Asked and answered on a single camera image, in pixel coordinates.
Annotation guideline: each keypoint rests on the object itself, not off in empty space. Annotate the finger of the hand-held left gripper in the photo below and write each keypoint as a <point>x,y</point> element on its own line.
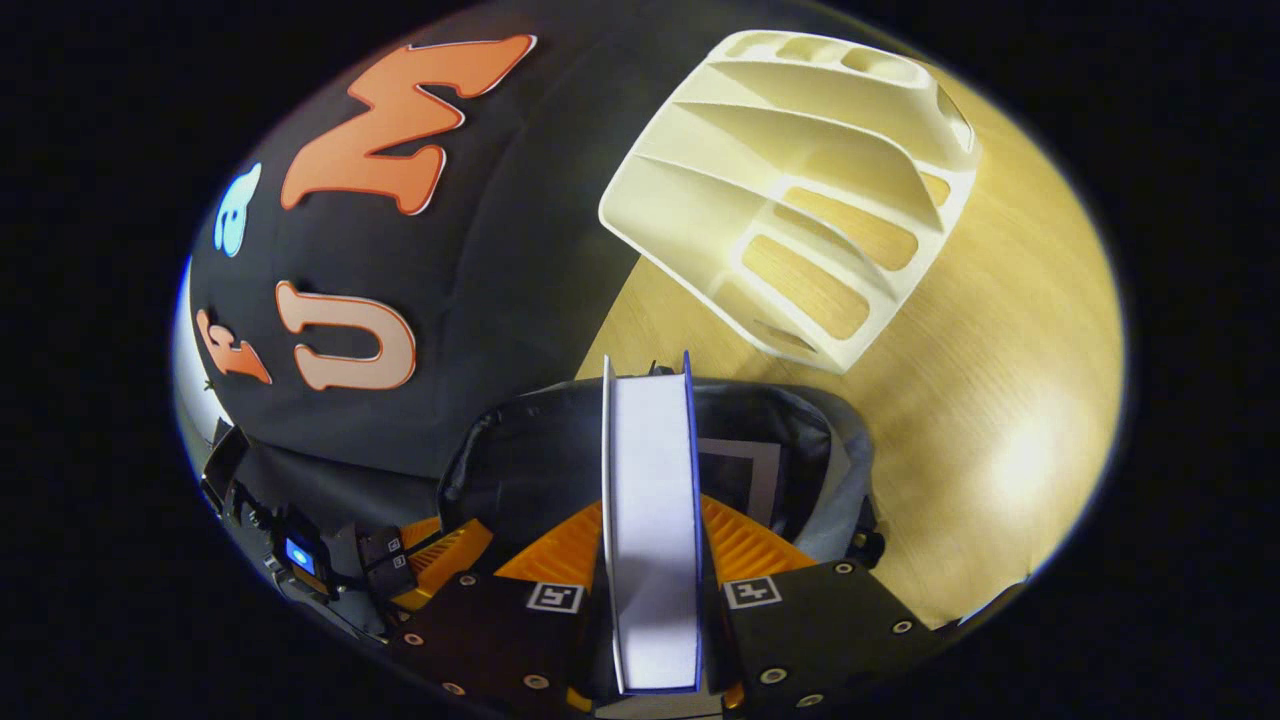
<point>450,565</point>

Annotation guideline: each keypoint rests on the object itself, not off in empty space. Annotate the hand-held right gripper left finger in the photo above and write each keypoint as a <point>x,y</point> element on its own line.
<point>480,640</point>

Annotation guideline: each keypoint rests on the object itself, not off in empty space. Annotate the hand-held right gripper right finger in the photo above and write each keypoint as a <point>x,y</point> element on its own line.
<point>830,630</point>

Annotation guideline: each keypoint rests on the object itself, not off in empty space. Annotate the dark grey schoolbag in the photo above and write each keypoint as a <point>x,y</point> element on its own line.
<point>530,470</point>

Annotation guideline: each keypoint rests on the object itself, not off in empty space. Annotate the black book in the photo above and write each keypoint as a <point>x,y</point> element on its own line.
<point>740,480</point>

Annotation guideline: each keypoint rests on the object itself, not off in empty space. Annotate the blue book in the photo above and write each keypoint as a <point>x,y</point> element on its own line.
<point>650,520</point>

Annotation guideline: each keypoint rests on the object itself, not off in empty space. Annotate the white plastic bookshelf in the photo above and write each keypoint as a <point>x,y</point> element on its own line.
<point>700,200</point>

